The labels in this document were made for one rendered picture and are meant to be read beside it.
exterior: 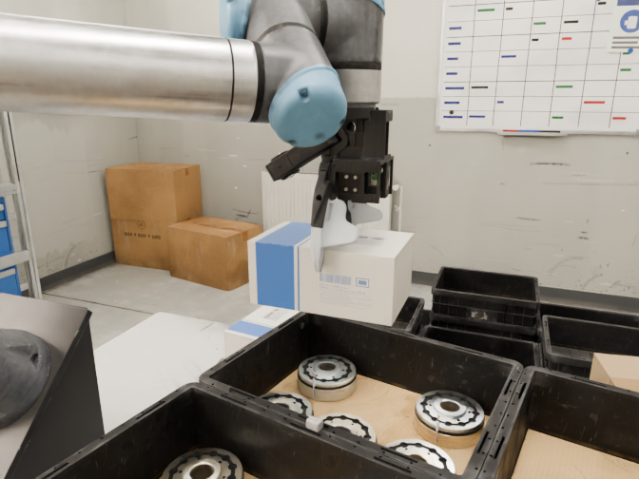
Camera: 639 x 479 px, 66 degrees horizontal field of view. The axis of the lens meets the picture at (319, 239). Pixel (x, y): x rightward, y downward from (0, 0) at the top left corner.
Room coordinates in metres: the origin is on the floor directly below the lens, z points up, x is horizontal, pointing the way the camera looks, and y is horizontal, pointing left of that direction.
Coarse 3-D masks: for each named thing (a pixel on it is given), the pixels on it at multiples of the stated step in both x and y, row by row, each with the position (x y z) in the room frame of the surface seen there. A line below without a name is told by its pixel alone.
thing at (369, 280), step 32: (288, 224) 0.72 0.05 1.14; (256, 256) 0.63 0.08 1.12; (288, 256) 0.61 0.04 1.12; (352, 256) 0.58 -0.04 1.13; (384, 256) 0.57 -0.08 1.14; (256, 288) 0.63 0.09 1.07; (288, 288) 0.61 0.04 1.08; (320, 288) 0.60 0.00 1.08; (352, 288) 0.58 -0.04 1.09; (384, 288) 0.56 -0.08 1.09; (384, 320) 0.56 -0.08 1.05
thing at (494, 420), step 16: (288, 320) 0.82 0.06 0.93; (336, 320) 0.83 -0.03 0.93; (352, 320) 0.82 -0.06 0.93; (272, 336) 0.76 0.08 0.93; (400, 336) 0.76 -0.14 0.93; (416, 336) 0.76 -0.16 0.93; (240, 352) 0.71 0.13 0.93; (464, 352) 0.71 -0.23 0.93; (480, 352) 0.71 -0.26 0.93; (224, 368) 0.66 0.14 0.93; (208, 384) 0.61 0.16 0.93; (224, 384) 0.61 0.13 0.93; (512, 384) 0.61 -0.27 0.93; (256, 400) 0.57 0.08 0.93; (288, 416) 0.54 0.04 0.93; (304, 416) 0.54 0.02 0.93; (496, 416) 0.54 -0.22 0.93; (336, 432) 0.51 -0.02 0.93; (496, 432) 0.51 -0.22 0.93; (368, 448) 0.48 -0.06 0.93; (384, 448) 0.48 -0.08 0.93; (416, 464) 0.46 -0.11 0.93; (480, 464) 0.46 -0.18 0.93
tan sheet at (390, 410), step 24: (288, 384) 0.77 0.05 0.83; (360, 384) 0.77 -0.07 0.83; (384, 384) 0.77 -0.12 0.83; (312, 408) 0.70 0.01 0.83; (336, 408) 0.70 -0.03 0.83; (360, 408) 0.70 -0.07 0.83; (384, 408) 0.70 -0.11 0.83; (408, 408) 0.70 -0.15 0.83; (384, 432) 0.64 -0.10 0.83; (408, 432) 0.64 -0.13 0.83; (456, 456) 0.59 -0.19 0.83
